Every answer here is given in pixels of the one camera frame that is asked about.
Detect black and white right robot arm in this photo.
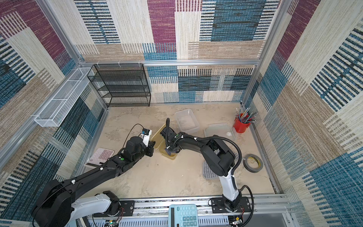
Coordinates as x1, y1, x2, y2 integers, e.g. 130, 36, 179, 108
160, 126, 246, 212

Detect pens in red cup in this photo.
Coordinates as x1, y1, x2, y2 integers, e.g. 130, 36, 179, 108
236, 102, 257, 124

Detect translucent lunch box lid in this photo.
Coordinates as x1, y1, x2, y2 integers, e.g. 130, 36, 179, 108
204, 123, 235, 141

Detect pink calculator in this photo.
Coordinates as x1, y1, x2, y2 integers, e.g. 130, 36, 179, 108
84, 148, 114, 167

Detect grey tape roll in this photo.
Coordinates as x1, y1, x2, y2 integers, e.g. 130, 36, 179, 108
243, 154, 263, 173

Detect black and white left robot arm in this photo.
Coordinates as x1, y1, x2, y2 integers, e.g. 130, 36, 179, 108
32, 136, 155, 227

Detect aluminium front rail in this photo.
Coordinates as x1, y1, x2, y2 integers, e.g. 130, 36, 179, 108
116, 194, 292, 218

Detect red pen holder cup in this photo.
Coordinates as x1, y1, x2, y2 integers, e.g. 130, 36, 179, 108
233, 113, 251, 133

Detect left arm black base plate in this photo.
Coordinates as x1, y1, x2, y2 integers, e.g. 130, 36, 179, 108
93, 200, 135, 218

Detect dark blue cloth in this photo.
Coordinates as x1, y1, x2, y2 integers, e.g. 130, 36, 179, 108
165, 147, 177, 157

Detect white wire mesh basket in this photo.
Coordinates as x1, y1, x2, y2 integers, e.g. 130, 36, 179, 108
35, 68, 91, 127

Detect teal calculator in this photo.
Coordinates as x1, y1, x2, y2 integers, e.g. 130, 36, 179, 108
168, 204, 199, 227

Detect translucent white lunch box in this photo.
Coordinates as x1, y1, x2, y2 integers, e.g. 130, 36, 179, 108
175, 109, 200, 134

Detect grey striped cloth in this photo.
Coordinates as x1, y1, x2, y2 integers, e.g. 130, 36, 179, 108
202, 161, 219, 180

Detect yellow lunch box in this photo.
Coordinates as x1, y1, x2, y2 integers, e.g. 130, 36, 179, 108
158, 140, 178, 160

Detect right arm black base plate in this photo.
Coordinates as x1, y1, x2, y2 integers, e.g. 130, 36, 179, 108
210, 197, 252, 213

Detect black wire mesh shelf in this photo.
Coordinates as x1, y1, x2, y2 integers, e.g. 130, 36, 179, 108
87, 63, 151, 108

